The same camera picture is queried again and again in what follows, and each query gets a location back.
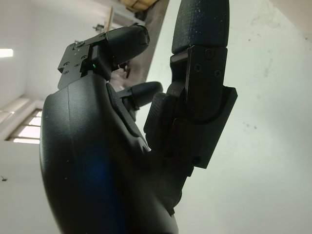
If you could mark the rectangular ceiling light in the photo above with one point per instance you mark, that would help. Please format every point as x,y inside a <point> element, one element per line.
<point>6,53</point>

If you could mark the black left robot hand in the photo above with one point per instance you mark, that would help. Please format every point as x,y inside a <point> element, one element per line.
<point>97,158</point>

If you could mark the thin wooden plank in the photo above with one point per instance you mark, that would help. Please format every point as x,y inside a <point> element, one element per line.
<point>111,18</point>

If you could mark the tan stacked boxes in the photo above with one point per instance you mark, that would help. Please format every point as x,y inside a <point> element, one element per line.
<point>136,3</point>

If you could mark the bright window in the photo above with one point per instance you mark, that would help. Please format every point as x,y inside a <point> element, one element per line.
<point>26,130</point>

